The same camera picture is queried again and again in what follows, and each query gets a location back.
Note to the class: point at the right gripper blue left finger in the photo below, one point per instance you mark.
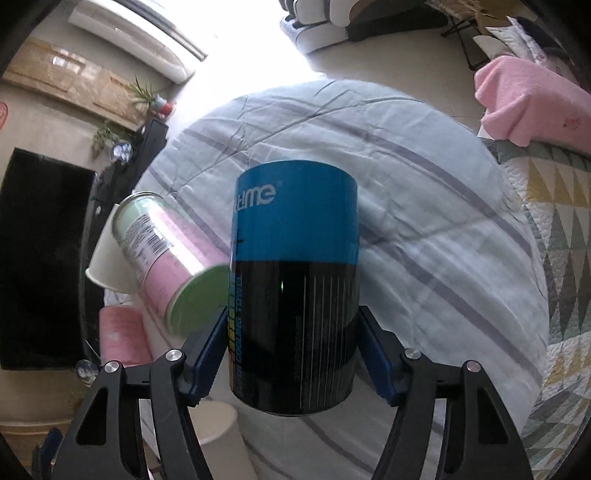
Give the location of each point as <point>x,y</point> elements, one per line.
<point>203,353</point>

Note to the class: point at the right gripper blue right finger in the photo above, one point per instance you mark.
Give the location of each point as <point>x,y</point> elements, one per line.
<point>381,352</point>

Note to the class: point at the blue black tin can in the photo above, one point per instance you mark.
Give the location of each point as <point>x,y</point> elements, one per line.
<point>294,287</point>

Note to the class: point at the white paper cup near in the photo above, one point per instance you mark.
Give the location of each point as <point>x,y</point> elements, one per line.
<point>216,426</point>

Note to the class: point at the pink green clear cup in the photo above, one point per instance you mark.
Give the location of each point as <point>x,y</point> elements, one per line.
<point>183,278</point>

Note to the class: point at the pink plastic cup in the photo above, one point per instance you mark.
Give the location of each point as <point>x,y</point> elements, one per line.
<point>122,336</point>

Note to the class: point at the cream paper cup far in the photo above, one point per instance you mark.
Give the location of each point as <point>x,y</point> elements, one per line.
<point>108,268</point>

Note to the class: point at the striped white table cloth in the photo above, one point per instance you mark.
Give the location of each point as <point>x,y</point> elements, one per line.
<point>448,258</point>

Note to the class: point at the small desk fan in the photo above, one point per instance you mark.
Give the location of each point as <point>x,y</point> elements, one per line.
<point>121,151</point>

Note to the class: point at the black television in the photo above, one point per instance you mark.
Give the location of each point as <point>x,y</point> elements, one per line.
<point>43,207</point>

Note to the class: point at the patterned quilt sofa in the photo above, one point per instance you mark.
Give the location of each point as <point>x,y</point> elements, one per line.
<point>554,186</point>

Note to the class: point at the potted plant red pot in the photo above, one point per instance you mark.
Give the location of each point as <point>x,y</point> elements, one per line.
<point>143,94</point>

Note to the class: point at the pink towel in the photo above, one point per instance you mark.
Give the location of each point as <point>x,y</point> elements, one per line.
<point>525,102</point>

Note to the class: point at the white massage chair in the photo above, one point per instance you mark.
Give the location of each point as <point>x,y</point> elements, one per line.
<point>313,25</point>

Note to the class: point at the white standing air conditioner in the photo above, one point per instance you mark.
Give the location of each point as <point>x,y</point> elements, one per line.
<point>142,32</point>

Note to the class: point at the small folding side table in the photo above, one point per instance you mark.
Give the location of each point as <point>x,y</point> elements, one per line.
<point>463,15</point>

